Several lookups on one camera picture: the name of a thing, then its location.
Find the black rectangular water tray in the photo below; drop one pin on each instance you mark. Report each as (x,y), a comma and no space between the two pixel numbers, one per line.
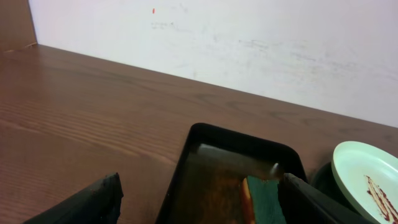
(205,187)

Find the mint green plate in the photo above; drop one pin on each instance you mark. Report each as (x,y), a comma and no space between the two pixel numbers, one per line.
(367,177)

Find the orange green sponge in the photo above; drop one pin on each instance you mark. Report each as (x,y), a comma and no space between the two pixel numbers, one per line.
(260,202)

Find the black round tray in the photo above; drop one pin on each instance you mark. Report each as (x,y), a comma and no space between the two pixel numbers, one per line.
(325,182)

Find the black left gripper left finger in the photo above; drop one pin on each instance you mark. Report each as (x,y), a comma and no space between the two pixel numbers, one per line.
(99,202)

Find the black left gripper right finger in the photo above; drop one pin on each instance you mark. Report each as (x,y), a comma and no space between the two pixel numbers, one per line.
(302,203)

